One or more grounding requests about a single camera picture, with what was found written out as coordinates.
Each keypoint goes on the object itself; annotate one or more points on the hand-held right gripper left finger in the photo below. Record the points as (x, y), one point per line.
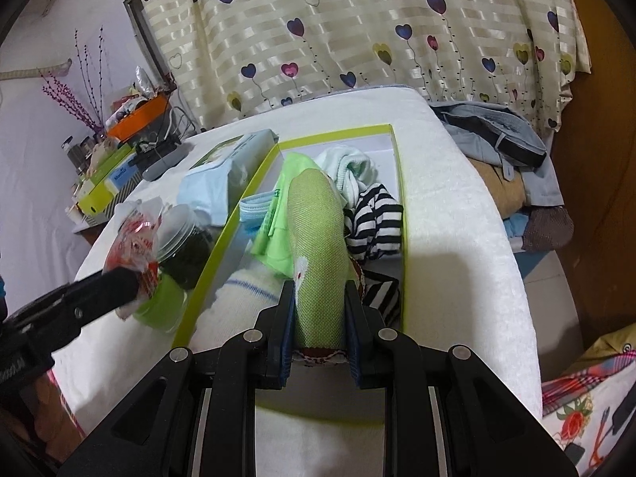
(287, 353)

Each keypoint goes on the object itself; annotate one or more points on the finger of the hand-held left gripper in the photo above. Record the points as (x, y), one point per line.
(94, 298)

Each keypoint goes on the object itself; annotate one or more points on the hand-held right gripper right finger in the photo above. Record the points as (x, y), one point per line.
(354, 353)

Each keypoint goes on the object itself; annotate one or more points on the black white striped sock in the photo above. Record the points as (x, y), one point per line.
(375, 218)
(382, 298)

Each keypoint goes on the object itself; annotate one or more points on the red white plastic packet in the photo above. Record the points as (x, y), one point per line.
(134, 238)

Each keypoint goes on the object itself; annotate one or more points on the white sock with blue stripe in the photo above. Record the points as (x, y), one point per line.
(238, 298)

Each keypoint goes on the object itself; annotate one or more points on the green sock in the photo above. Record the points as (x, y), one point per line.
(318, 258)

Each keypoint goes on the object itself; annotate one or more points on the green cloth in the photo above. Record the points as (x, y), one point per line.
(278, 238)

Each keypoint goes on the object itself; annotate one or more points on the light blue sock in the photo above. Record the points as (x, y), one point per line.
(333, 159)
(253, 208)

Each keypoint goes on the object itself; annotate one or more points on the white box with green rim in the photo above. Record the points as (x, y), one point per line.
(387, 139)

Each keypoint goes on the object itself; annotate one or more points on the green round jar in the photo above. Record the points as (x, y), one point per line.
(164, 308)

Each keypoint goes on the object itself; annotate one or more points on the patterned cardboard box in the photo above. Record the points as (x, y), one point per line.
(99, 216)

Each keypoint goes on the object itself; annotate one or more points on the clear round plastic container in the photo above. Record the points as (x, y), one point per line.
(191, 248)

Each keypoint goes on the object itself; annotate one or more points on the green cardboard box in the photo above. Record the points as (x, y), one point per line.
(107, 184)

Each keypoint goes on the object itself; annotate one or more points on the blue tissue box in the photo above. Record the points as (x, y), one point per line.
(124, 179)

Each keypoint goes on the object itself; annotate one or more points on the glass jar with dark lid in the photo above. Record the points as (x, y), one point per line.
(72, 151)

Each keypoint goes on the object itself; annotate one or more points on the light blue packet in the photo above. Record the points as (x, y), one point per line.
(208, 194)

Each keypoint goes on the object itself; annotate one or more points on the grey black device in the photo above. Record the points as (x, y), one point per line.
(166, 159)

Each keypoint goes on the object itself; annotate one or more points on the orange tray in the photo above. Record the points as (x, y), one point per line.
(139, 119)

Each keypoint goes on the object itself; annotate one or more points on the white green wet wipes packet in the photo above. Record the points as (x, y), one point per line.
(233, 151)

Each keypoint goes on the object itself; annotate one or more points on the purple decorative branches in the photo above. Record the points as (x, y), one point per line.
(79, 89)

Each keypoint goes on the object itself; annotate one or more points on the tan brown garment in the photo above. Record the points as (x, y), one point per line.
(502, 189)

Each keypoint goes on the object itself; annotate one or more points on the brown mesh cloth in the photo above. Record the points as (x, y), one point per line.
(549, 228)

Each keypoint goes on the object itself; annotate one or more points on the floral printed blanket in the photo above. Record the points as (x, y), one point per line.
(591, 417)

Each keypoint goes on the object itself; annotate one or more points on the grey blue garment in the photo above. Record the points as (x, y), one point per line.
(492, 129)

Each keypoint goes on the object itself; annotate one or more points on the brown wooden door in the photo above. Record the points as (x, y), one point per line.
(601, 159)

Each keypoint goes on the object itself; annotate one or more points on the cream curtain with heart print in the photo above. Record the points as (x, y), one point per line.
(372, 25)

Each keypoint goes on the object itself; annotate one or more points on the grey window frame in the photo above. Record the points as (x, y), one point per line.
(146, 39)

